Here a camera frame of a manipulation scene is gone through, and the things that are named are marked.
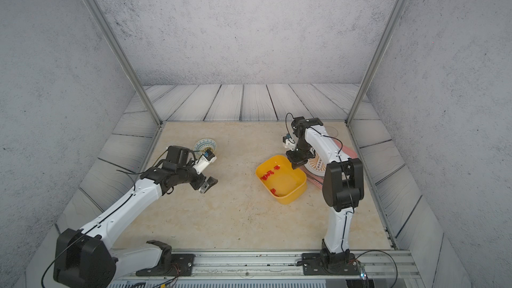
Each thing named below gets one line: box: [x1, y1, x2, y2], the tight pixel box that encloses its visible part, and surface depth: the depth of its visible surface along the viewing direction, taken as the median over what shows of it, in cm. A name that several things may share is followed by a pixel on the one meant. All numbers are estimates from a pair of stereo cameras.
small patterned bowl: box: [194, 138, 217, 157], surface depth 109 cm
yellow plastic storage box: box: [256, 155, 308, 205], surface depth 96 cm
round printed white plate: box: [304, 152, 326, 177], surface depth 101 cm
